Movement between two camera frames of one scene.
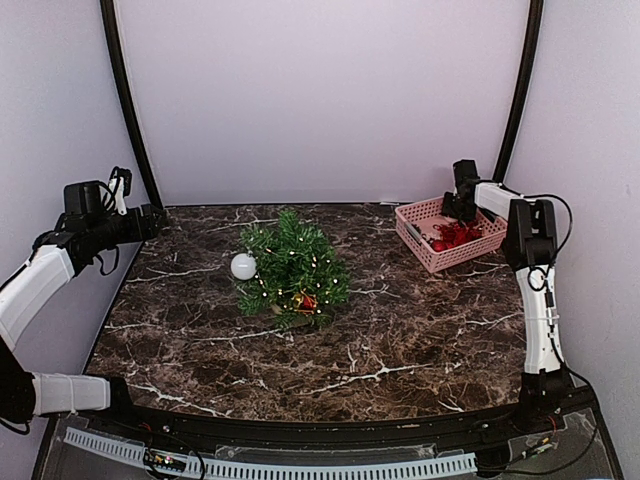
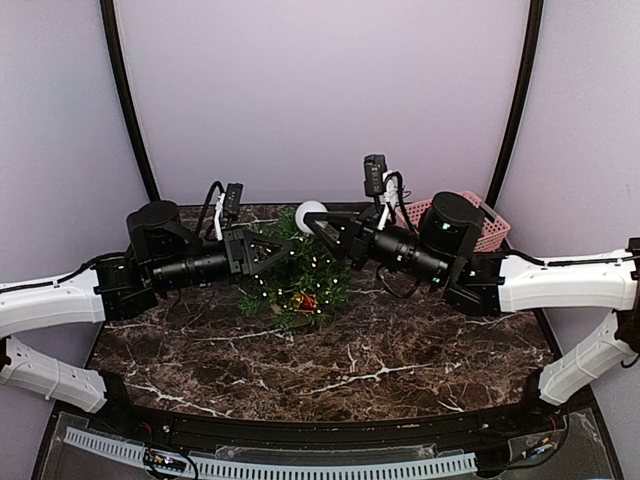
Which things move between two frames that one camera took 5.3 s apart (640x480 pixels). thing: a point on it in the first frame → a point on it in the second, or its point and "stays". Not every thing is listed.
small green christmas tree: (298, 279) stays
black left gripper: (149, 230) → (238, 243)
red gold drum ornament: (305, 303) stays
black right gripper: (447, 210) → (356, 240)
